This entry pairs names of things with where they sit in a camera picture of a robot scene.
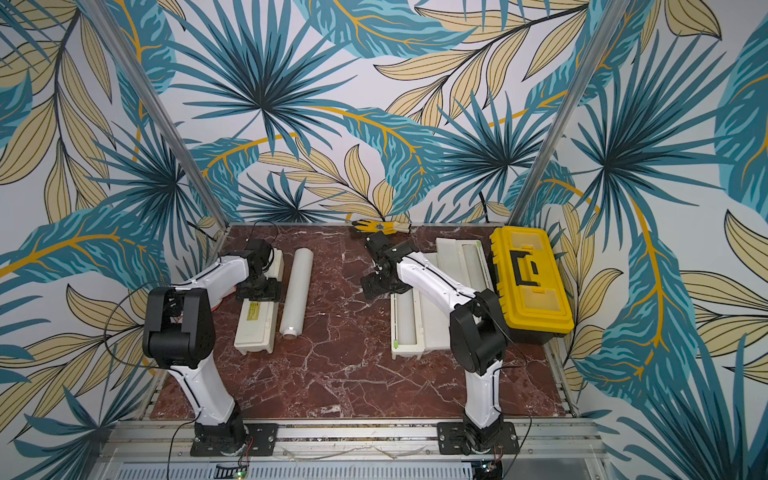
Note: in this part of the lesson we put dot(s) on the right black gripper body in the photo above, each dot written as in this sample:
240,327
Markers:
381,282

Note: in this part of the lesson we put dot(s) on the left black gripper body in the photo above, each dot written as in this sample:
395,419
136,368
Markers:
259,288

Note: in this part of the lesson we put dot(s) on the dispenser tray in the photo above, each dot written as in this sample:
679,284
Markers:
407,331

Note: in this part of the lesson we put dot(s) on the white dispenser box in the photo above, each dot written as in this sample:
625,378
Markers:
257,322
435,324

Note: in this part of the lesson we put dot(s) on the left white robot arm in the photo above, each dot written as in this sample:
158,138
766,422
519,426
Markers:
179,332

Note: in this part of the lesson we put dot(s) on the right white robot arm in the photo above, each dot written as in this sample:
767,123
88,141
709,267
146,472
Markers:
478,332

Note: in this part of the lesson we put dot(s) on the left thick wrap roll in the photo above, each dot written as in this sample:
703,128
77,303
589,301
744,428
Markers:
294,311

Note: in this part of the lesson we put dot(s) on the yellow black toolbox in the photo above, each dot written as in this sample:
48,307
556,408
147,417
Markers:
530,288

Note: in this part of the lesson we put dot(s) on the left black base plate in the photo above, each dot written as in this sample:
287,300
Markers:
252,439

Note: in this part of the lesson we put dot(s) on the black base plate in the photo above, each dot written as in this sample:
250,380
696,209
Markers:
464,438
252,439

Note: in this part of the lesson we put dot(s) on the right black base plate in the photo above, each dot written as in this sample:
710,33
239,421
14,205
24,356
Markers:
464,438

